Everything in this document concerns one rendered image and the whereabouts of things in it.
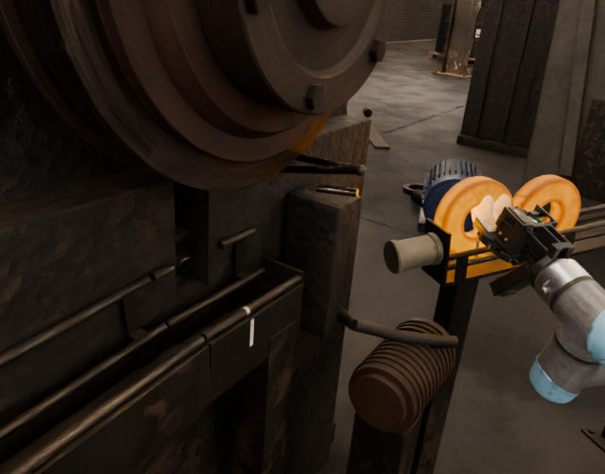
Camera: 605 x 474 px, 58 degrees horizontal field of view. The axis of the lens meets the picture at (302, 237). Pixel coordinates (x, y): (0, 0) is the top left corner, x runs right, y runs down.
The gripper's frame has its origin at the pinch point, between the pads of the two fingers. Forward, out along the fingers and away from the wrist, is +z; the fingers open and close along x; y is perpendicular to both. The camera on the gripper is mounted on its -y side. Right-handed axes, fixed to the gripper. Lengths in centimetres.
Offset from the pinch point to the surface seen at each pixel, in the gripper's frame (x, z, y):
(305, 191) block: 34.6, 0.8, 5.5
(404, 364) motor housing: 19.6, -18.3, -17.1
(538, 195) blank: -11.5, -1.5, 3.4
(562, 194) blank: -17.2, -1.5, 3.3
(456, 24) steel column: -491, 672, -175
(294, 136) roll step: 43, -12, 22
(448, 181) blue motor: -92, 112, -74
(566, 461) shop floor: -46, -21, -71
